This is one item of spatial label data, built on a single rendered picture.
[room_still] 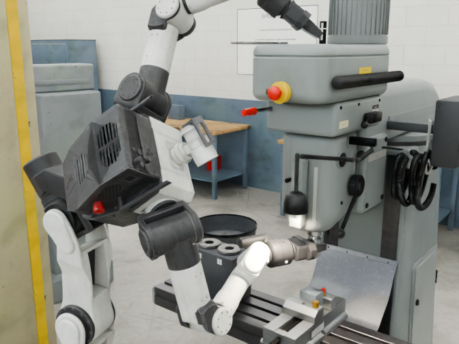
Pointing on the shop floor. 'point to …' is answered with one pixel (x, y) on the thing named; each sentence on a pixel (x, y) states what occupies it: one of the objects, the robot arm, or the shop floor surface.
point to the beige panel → (21, 192)
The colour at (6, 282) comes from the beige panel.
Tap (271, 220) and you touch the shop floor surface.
